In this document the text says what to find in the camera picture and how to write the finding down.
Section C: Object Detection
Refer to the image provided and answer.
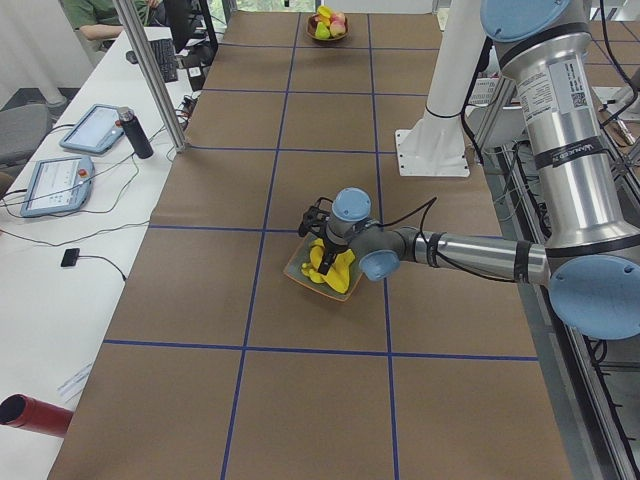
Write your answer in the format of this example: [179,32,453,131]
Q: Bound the large curved yellow banana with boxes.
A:
[309,239,325,273]

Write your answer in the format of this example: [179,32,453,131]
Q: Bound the small yellow banana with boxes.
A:
[301,262,326,284]

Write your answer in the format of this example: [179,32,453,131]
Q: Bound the small black square device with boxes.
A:
[60,248,80,268]

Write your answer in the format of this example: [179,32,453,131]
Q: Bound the black cylinder device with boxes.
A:
[117,106,154,159]

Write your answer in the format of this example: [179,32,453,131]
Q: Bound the upper teach pendant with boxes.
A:
[59,104,124,155]

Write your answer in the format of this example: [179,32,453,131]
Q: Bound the wicker fruit basket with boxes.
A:
[306,15,349,42]

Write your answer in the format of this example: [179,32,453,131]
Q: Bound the pink apple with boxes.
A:
[329,20,347,38]
[330,12,346,25]

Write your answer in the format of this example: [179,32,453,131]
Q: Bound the lower teach pendant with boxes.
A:
[20,155,95,218]

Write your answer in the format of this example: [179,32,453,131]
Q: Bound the black braided cable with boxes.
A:
[379,196,439,236]

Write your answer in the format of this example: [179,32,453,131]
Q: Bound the teach pendant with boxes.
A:
[59,104,124,155]
[20,155,95,218]

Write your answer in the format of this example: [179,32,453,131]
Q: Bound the red fire extinguisher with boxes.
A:
[1,394,74,438]

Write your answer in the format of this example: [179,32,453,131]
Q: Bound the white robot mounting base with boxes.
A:
[395,0,486,177]

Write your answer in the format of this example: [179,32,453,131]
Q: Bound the grey square plate orange rim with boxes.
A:
[283,234,362,302]

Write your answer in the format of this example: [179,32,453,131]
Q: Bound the yellow starfruit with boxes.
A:
[316,5,333,18]

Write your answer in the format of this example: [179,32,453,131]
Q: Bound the black keyboard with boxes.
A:
[150,39,178,83]

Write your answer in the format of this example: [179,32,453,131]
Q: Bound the lower pink apple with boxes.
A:
[329,20,347,38]

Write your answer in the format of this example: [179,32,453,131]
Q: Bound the seated person green shirt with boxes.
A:
[62,0,164,41]

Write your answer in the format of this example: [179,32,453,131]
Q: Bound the aluminium frame post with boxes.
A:
[113,0,186,153]

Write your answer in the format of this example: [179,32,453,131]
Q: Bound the upper pink apple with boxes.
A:
[330,12,346,25]

